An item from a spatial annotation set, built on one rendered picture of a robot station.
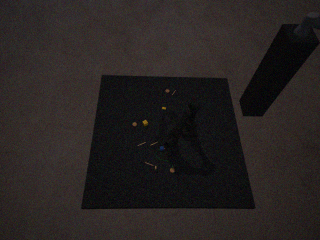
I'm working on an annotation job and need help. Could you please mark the yellow cube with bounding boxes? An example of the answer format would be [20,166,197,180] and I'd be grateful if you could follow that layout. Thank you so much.
[142,120,148,127]

